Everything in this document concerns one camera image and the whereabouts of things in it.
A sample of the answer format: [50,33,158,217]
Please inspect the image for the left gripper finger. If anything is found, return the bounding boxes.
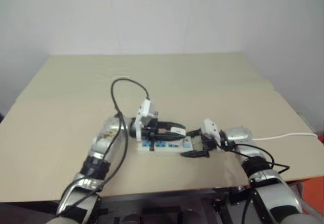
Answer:
[156,133,187,142]
[157,121,187,131]

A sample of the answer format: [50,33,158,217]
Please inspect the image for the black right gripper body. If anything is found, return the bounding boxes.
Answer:
[196,132,218,152]

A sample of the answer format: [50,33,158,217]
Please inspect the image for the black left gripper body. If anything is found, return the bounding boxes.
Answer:
[140,119,163,152]

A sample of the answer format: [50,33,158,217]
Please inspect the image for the white charger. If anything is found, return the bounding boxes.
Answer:
[169,126,187,137]

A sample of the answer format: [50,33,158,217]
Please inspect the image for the white power strip blue sockets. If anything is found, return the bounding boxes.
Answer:
[136,134,204,157]

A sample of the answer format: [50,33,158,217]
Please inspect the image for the dark grey rounded shape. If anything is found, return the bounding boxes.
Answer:
[120,213,142,224]

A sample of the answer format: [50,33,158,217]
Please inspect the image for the orange object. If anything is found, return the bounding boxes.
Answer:
[300,175,324,211]

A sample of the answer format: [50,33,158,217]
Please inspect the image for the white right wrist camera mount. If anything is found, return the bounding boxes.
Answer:
[199,118,220,144]

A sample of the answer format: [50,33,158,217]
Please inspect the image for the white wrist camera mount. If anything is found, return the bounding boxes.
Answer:
[133,99,159,142]
[199,118,220,144]

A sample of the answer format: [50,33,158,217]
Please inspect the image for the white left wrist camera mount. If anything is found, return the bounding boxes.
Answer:
[133,99,159,142]

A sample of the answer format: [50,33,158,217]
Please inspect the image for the black table frame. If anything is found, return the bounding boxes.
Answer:
[95,186,256,224]

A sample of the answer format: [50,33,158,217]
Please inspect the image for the white power strip cable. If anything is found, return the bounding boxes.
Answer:
[251,132,318,142]

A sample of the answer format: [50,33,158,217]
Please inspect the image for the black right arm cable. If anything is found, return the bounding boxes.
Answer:
[219,142,291,224]

